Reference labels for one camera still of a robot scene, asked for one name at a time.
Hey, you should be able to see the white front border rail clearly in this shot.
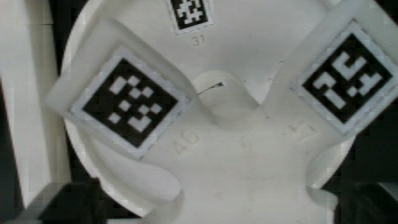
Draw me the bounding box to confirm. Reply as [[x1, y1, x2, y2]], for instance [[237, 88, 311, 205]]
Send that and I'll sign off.
[[0, 0, 71, 204]]

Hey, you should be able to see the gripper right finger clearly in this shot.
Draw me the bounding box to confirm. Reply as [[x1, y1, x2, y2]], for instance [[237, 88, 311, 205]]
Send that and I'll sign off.
[[324, 180, 398, 224]]

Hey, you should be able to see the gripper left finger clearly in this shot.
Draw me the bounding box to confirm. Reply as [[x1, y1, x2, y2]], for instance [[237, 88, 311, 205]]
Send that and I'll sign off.
[[11, 179, 107, 224]]

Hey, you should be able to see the white round table top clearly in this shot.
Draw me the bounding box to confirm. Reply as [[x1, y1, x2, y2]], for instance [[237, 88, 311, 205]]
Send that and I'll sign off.
[[59, 0, 358, 219]]

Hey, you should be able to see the white cylindrical table leg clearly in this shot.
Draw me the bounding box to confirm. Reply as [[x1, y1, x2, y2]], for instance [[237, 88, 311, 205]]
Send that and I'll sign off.
[[194, 70, 262, 130]]

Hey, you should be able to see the white cross-shaped table base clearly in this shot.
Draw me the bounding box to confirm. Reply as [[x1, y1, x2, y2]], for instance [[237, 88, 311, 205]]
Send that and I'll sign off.
[[45, 0, 398, 224]]

